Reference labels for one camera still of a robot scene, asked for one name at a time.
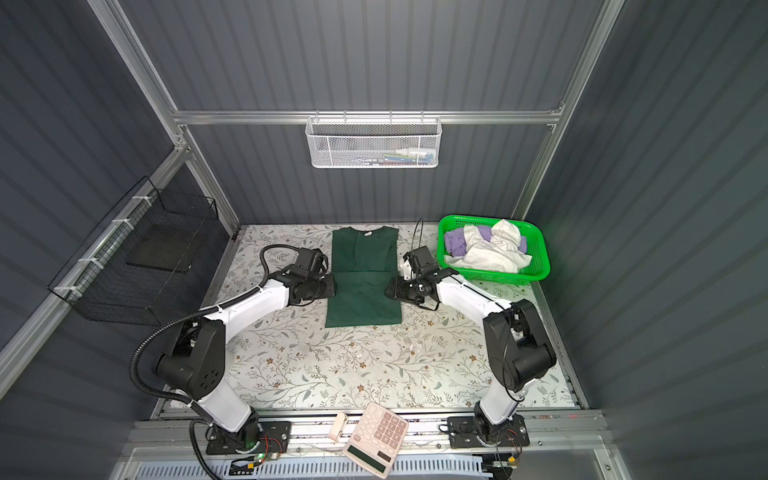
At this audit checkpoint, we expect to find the dark green t shirt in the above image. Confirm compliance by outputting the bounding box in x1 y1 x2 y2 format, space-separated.
325 226 402 328

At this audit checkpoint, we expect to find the green plastic laundry basket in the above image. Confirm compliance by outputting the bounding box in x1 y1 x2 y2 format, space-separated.
436 215 550 285

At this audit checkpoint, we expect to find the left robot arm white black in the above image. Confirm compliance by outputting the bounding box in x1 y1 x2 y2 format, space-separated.
154 244 335 433

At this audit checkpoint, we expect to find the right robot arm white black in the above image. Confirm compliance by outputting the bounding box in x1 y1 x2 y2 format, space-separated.
385 246 557 446

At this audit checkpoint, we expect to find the purple t shirt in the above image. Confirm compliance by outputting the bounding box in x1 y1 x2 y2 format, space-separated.
443 224 528 257

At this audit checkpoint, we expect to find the white t shirt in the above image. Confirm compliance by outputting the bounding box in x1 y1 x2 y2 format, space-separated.
444 220 533 274

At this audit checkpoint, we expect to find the white bottle in basket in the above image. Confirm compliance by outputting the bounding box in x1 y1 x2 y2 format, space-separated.
395 147 437 161

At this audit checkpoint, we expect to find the small white eraser block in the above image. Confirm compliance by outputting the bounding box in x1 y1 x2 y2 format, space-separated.
328 412 348 442

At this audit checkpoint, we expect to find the pink white calculator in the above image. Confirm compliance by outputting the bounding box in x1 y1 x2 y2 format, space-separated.
342 403 409 479

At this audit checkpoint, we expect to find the white wire wall basket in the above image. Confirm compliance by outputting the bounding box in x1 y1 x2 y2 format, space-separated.
305 117 443 169

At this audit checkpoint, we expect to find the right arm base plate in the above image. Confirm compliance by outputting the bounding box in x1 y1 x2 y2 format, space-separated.
438 414 530 449

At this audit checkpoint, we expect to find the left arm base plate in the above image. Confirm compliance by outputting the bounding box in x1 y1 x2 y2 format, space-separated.
205 421 292 455

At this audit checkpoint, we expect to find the black wire wall basket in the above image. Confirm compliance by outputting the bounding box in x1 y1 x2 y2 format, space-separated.
48 183 227 326

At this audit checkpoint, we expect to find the black corrugated cable hose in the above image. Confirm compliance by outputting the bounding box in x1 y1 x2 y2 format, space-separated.
130 243 301 480

